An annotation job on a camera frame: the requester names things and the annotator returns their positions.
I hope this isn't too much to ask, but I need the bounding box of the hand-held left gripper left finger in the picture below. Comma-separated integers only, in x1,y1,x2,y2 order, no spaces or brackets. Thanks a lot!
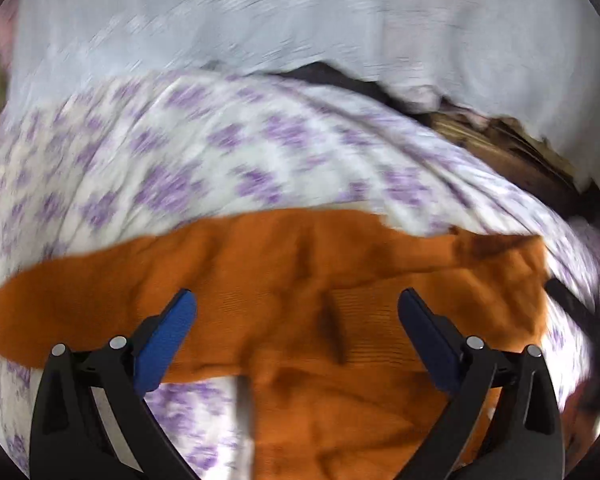
29,288,201,480

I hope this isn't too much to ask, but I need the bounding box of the orange knit garment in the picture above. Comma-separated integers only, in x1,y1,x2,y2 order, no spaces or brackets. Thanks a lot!
0,208,551,480

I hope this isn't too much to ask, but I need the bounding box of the light grey textured blanket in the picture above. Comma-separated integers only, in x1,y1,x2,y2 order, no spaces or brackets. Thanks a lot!
0,0,600,181

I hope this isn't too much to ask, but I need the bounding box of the dark cloth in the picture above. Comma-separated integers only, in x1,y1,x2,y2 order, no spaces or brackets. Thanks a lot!
275,60,406,106

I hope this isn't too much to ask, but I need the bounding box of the brown wooden furniture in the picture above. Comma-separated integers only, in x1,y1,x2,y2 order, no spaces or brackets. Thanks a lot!
420,105,600,226

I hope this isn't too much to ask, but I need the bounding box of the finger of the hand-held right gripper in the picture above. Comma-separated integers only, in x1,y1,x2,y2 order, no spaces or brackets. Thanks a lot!
544,277,600,341

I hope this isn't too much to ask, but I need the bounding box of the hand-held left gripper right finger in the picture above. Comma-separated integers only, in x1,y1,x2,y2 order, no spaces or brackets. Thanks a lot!
397,287,566,480

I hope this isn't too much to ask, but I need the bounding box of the purple floral bedsheet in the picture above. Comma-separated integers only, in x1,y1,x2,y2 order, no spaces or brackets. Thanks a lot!
0,71,600,480

